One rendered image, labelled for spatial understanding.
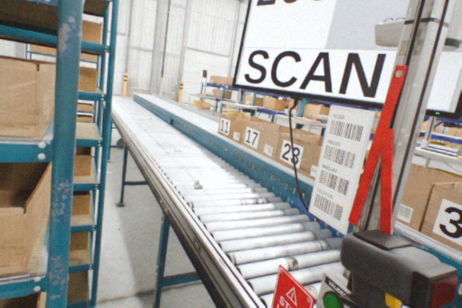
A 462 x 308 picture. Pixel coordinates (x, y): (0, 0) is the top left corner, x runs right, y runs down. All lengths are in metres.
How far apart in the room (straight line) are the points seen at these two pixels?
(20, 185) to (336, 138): 0.68
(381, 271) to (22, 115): 0.50
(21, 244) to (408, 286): 0.50
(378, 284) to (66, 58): 0.47
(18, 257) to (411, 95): 0.59
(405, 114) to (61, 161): 0.46
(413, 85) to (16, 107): 0.53
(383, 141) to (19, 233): 0.53
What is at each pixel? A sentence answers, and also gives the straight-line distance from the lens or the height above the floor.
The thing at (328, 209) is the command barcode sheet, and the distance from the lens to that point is 0.53.
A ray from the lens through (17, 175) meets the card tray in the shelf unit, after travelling 0.81.
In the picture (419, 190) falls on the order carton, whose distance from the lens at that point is 1.13.
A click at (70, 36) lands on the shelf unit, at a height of 1.28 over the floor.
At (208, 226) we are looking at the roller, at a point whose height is 0.75.
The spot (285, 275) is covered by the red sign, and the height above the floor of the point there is 0.91.
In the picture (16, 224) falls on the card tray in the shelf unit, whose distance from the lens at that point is 0.52.
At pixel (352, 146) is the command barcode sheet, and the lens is 0.49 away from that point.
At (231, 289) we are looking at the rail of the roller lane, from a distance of 0.88.
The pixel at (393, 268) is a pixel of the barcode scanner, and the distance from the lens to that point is 0.40.
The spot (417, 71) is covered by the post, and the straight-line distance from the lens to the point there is 0.46.
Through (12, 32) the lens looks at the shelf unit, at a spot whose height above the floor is 1.33.
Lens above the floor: 1.25
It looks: 10 degrees down
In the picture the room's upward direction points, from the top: 9 degrees clockwise
